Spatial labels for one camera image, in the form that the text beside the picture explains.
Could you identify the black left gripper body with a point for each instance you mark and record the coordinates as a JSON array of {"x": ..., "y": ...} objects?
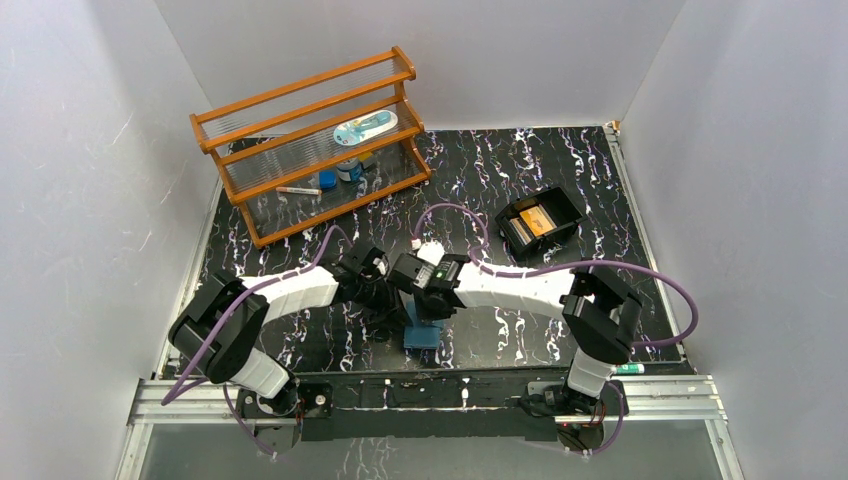
[{"x": 382, "y": 302}]

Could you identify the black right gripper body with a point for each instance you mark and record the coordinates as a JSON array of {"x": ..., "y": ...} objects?
[{"x": 427, "y": 312}]

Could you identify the blue card holder wallet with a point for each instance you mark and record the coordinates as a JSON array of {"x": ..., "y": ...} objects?
[{"x": 421, "y": 335}]

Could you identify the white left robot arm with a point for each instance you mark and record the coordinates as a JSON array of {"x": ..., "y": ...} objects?
[{"x": 220, "y": 326}]

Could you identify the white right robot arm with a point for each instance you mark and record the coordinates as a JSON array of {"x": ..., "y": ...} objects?
[{"x": 599, "y": 308}]

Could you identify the orange card in tray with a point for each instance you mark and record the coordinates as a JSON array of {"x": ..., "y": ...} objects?
[{"x": 537, "y": 220}]

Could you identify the black card tray box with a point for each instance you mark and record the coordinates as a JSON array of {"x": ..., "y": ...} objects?
[{"x": 565, "y": 210}]

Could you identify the blue small box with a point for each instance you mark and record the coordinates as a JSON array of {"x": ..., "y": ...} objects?
[{"x": 327, "y": 180}]

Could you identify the small blue lidded jar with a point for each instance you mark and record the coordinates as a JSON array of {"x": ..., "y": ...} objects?
[{"x": 349, "y": 170}]

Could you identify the white orange marker pen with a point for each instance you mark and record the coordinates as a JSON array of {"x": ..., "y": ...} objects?
[{"x": 299, "y": 191}]

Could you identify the orange wooden shelf rack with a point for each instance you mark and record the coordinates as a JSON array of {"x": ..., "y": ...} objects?
[{"x": 283, "y": 137}]

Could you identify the white blue packaged item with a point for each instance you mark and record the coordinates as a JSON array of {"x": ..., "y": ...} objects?
[{"x": 364, "y": 128}]

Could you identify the green white marker pen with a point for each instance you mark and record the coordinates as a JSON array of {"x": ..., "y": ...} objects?
[{"x": 631, "y": 369}]

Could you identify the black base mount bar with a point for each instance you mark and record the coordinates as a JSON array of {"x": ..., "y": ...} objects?
[{"x": 436, "y": 404}]

